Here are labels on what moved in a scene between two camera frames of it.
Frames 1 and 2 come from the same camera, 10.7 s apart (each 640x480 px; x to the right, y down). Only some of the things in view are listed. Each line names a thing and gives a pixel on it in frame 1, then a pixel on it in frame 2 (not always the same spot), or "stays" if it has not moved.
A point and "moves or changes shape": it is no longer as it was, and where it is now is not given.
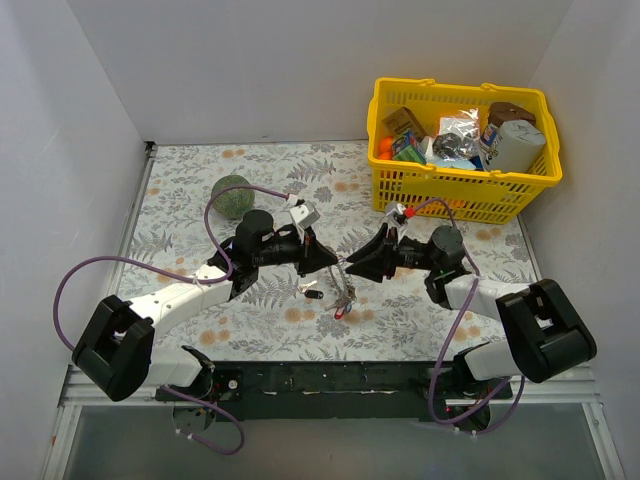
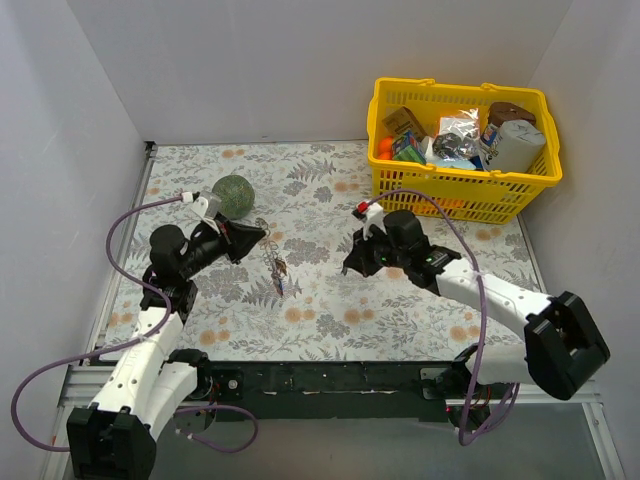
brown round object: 500,112 stays
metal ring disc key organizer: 343,284 moves or changes shape
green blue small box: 409,149 stays
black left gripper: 305,253 → 229,242
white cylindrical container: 519,146 stays
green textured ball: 233,202 stays
